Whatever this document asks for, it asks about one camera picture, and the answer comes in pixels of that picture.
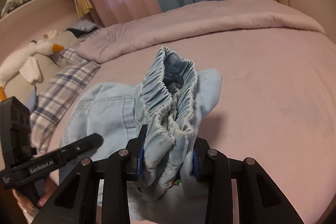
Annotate pink folded duvet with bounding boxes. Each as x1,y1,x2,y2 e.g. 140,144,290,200
76,0,326,64

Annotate yellow curtain tassel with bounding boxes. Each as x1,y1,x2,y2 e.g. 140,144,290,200
74,0,93,18

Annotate plaid pillow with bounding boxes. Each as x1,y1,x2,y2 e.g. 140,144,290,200
30,47,100,155

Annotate blue striped small pillow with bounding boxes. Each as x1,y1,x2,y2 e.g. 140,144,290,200
66,19,98,38

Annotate light blue denim pants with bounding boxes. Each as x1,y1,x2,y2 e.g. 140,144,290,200
60,47,222,223

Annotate pink bed sheet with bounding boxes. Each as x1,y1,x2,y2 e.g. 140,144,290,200
47,25,336,224

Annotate person's left hand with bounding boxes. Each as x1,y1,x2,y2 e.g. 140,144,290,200
13,176,58,223

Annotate white goose plush toy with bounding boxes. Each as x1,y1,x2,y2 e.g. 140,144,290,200
1,30,64,101

